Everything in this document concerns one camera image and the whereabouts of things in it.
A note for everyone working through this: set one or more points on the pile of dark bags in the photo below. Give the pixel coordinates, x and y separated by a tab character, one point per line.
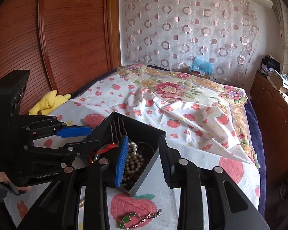
270	64

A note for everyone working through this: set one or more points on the dark blue blanket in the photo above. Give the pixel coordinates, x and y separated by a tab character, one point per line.
253	129

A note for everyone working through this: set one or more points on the wooden cabinet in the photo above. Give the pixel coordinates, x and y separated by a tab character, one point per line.
276	124

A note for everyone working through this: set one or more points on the jade bangle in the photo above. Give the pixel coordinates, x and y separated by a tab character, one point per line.
96	157

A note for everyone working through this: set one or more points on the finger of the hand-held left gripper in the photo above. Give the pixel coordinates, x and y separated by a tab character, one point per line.
74	131
67	151

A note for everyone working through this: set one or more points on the blue plastic bag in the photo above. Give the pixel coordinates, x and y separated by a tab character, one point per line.
201	64

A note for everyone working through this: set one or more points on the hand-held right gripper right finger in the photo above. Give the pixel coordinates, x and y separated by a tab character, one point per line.
164	165

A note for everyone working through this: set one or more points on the person's left forearm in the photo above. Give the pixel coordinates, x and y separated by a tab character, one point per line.
0	203

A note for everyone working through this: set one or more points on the yellow plush toy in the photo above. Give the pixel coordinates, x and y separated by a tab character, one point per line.
48	103

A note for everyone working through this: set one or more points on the pale patterned window curtain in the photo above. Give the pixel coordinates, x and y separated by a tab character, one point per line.
284	28

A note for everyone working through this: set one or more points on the strawberry printed sheet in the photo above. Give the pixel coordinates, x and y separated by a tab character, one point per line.
187	153

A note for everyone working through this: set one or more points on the small cardboard box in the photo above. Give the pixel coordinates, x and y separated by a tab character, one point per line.
200	74

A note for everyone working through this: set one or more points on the person's left hand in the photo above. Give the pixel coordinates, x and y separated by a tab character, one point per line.
0	177

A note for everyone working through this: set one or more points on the black box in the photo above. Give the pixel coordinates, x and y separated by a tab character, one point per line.
144	134

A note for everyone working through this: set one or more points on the circle patterned curtain cloth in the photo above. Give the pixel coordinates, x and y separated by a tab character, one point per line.
187	28

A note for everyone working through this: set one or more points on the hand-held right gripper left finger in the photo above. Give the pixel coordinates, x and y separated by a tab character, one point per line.
121	165

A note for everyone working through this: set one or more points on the floral bedsheet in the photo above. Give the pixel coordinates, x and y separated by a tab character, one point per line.
172	86

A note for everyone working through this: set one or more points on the open cardboard box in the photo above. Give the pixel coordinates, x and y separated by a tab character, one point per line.
282	80

